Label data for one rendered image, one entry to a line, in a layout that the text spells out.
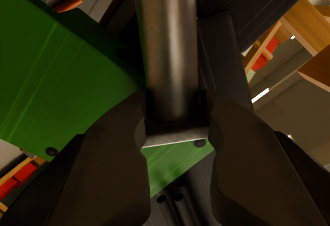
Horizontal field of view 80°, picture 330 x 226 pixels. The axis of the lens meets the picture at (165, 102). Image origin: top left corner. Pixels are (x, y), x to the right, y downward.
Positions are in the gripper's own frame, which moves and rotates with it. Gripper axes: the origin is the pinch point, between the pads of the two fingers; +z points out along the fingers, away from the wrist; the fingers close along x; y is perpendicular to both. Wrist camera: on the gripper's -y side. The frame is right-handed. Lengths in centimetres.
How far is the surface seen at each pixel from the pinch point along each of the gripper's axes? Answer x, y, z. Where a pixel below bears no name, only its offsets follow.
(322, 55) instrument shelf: 43, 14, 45
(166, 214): -0.8, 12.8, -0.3
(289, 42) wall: 475, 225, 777
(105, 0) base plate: -21, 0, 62
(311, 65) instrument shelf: 41, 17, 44
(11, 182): -336, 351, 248
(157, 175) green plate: -1.5, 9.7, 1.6
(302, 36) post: 51, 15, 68
